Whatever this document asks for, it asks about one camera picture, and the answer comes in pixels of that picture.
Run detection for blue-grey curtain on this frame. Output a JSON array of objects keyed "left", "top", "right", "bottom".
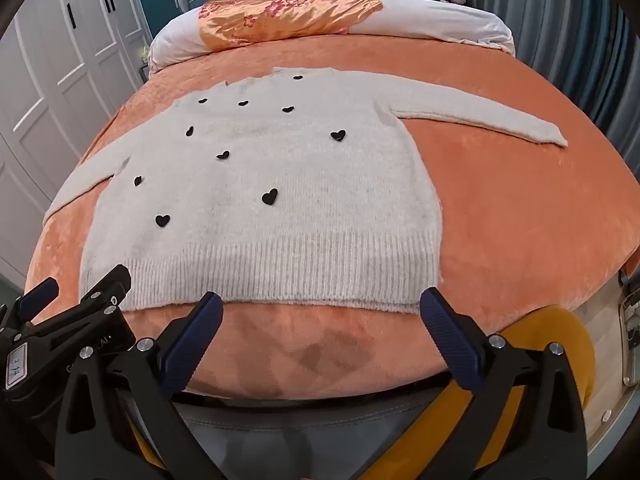
[{"left": 467, "top": 0, "right": 640, "bottom": 186}]

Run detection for white panelled wardrobe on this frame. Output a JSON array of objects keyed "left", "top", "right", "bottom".
[{"left": 0, "top": 0, "right": 151, "bottom": 291}]

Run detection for white duvet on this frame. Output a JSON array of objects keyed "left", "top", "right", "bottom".
[{"left": 149, "top": 0, "right": 516, "bottom": 73}]

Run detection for orange floral satin quilt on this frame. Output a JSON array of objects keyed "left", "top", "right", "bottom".
[{"left": 197, "top": 0, "right": 385, "bottom": 52}]

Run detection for orange plush blanket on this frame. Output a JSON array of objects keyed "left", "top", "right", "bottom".
[{"left": 20, "top": 42, "right": 640, "bottom": 401}]

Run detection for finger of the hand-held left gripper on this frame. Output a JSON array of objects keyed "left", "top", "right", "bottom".
[
  {"left": 20, "top": 264, "right": 133, "bottom": 350},
  {"left": 7, "top": 278, "right": 60, "bottom": 328}
]

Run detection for white knit sweater black hearts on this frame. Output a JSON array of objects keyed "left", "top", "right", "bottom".
[{"left": 42, "top": 66, "right": 569, "bottom": 315}]

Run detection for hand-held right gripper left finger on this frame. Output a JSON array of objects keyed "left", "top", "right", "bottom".
[{"left": 54, "top": 291, "right": 226, "bottom": 480}]

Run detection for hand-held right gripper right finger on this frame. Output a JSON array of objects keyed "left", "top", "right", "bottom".
[{"left": 419, "top": 287, "right": 588, "bottom": 480}]

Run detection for person's yellow garment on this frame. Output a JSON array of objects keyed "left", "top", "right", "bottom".
[{"left": 120, "top": 305, "right": 598, "bottom": 480}]

